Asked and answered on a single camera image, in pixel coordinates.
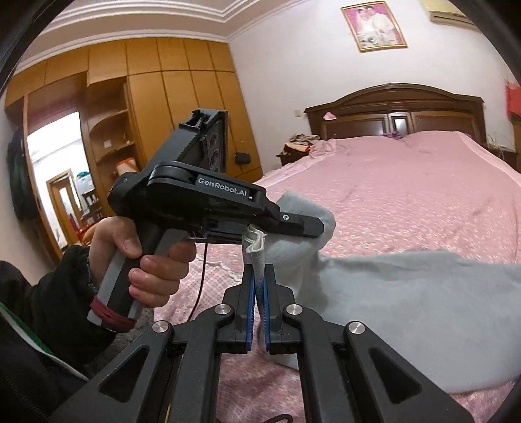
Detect orange wooden wardrobe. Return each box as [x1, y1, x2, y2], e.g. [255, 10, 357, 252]
[3, 37, 263, 261]

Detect dark wooden headboard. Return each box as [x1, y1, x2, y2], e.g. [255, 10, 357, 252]
[305, 83, 486, 145]

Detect person's left hand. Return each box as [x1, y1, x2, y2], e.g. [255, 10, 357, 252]
[88, 216, 197, 308]

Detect grey pants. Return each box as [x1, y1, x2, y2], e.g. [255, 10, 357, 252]
[242, 192, 520, 393]

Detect black cable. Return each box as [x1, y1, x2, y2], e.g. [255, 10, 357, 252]
[186, 242, 209, 324]

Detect framed wedding photo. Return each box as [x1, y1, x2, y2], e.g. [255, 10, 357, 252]
[341, 1, 408, 53]

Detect clothes pile on nightstand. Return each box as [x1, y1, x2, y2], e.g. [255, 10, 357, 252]
[277, 134, 320, 166]

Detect black jacket left forearm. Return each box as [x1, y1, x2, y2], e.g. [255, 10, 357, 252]
[1, 247, 116, 422]

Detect pink floral bedspread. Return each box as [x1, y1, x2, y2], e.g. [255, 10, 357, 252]
[153, 130, 521, 423]

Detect small black bag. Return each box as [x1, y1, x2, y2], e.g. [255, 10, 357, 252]
[234, 152, 252, 166]

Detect red and white curtain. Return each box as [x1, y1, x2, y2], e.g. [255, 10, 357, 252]
[505, 82, 521, 122]

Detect white air conditioner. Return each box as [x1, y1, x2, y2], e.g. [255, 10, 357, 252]
[419, 0, 477, 29]

